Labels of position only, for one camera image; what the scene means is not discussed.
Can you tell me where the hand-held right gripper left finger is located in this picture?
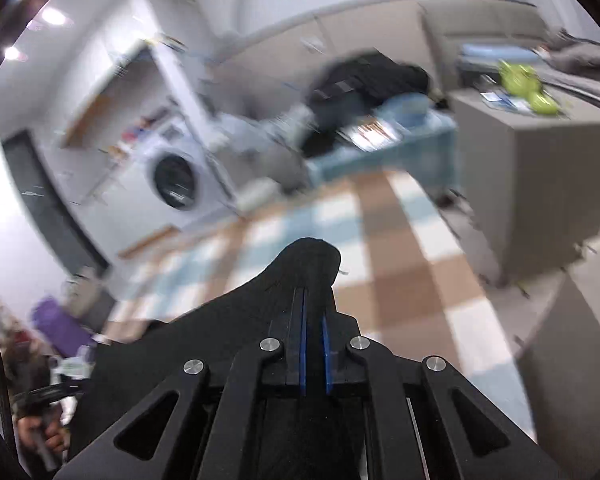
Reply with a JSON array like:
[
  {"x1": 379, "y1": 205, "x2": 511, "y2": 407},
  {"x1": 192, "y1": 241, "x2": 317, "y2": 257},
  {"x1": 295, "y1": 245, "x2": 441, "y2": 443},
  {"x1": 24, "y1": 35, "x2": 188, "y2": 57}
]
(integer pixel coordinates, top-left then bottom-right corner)
[{"x1": 55, "y1": 289, "x2": 307, "y2": 480}]

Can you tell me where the white wall cabinet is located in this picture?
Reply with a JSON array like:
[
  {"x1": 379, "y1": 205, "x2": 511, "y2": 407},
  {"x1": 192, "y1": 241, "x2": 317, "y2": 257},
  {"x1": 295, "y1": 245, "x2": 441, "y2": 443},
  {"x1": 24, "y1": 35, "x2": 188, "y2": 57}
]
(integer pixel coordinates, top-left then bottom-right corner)
[{"x1": 60, "y1": 40, "x2": 171, "y2": 151}]

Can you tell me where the snack food tray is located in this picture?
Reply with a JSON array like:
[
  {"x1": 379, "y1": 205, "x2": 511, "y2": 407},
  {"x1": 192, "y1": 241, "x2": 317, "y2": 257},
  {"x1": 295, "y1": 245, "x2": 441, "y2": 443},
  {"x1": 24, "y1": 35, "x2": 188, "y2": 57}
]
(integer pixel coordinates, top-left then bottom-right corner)
[{"x1": 345, "y1": 120, "x2": 401, "y2": 151}]

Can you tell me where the blue bowl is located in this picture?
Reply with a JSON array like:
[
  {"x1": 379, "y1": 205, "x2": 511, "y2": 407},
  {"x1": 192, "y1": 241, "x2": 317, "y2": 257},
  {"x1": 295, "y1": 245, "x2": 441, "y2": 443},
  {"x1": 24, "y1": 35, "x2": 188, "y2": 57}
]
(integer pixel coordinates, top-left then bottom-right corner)
[{"x1": 380, "y1": 92, "x2": 428, "y2": 126}]

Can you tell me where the black knit sweater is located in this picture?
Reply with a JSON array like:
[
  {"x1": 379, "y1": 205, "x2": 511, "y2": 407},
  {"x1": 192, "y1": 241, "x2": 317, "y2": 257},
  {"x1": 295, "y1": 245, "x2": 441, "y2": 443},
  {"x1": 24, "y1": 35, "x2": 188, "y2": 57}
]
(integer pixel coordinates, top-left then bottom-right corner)
[{"x1": 82, "y1": 236, "x2": 366, "y2": 480}]

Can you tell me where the checkered blanket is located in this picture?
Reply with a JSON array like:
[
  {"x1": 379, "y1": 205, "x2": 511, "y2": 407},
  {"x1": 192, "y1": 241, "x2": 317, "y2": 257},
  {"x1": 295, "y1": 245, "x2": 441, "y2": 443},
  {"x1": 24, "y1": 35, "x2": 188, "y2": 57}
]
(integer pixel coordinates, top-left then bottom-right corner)
[{"x1": 102, "y1": 170, "x2": 538, "y2": 441}]

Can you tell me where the green plush toy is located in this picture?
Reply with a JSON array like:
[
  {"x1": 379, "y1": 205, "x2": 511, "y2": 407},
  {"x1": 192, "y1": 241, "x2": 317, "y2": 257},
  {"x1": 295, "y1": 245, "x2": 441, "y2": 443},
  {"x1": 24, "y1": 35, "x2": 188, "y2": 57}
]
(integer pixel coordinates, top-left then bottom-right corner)
[{"x1": 497, "y1": 60, "x2": 561, "y2": 116}]

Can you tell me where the grey sofa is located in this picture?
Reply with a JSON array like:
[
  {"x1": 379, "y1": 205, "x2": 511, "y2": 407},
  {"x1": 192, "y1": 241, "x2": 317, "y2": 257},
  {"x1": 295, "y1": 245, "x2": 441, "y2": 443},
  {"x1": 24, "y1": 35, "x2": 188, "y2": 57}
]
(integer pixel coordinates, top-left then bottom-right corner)
[{"x1": 207, "y1": 75, "x2": 311, "y2": 196}]

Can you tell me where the light blue pillow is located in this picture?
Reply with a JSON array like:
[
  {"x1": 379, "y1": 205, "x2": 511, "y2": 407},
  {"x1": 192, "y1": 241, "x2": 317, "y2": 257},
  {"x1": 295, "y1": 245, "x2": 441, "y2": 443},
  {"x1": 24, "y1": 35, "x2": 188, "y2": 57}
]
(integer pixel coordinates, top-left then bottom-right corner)
[{"x1": 457, "y1": 42, "x2": 546, "y2": 68}]

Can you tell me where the beige upholstered headboard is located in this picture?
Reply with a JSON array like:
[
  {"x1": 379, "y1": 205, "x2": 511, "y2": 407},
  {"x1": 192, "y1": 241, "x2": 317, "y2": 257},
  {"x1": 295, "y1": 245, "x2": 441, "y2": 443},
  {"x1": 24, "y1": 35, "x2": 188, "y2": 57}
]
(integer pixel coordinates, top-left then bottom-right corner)
[{"x1": 420, "y1": 0, "x2": 551, "y2": 56}]

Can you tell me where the grey padded jacket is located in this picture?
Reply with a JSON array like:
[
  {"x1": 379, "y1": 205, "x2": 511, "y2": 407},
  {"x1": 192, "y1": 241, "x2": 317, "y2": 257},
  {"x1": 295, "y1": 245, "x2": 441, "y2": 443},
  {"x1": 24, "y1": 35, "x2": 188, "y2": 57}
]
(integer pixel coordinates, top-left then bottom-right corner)
[{"x1": 545, "y1": 27, "x2": 600, "y2": 83}]

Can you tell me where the grey cabinet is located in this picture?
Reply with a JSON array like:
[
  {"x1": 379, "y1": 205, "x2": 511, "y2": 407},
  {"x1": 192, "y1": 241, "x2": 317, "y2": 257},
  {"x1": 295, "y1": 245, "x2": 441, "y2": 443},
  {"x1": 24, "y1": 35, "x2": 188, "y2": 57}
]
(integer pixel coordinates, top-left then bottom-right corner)
[{"x1": 450, "y1": 87, "x2": 600, "y2": 281}]

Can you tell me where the black framed glass door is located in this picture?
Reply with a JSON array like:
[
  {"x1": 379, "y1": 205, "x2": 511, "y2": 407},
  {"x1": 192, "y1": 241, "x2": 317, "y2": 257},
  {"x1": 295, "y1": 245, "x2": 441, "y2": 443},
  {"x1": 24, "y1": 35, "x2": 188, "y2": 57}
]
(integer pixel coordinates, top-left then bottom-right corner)
[{"x1": 2, "y1": 130, "x2": 108, "y2": 276}]

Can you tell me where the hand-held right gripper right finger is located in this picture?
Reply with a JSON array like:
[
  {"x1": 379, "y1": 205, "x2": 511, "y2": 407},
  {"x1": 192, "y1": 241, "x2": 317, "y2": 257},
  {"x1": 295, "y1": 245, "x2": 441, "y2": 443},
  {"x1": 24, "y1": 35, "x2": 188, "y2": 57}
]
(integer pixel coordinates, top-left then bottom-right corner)
[{"x1": 321, "y1": 312, "x2": 571, "y2": 480}]

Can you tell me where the black jacket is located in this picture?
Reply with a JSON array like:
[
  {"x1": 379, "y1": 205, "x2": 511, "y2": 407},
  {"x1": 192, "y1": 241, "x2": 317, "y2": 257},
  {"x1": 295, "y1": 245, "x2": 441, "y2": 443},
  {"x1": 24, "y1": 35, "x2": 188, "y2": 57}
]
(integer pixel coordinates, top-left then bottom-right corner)
[{"x1": 300, "y1": 50, "x2": 431, "y2": 156}]

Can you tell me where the purple bag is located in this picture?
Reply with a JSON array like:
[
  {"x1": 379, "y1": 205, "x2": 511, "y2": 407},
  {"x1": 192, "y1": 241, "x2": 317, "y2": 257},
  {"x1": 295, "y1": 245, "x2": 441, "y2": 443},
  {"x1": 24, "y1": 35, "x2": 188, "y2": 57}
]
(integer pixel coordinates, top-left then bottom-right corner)
[{"x1": 32, "y1": 297, "x2": 98, "y2": 356}]

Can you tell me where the person's left hand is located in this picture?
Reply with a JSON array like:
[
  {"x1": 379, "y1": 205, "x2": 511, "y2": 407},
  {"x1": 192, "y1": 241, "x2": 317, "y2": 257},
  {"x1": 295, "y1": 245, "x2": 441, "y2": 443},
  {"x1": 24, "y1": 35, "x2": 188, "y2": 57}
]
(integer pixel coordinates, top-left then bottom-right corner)
[{"x1": 17, "y1": 412, "x2": 73, "y2": 456}]

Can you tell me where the white washing machine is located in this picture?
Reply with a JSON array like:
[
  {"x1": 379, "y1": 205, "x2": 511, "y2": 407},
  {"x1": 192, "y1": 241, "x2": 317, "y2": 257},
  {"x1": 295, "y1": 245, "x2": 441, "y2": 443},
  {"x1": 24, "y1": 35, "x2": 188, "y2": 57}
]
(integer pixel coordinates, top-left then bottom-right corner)
[{"x1": 125, "y1": 115, "x2": 236, "y2": 226}]

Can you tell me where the light blue side table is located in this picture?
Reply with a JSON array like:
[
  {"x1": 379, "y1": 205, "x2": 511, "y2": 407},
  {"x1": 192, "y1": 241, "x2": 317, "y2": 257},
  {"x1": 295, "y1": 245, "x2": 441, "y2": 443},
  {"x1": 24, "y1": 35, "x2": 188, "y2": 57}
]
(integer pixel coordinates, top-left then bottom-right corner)
[{"x1": 307, "y1": 110, "x2": 456, "y2": 196}]

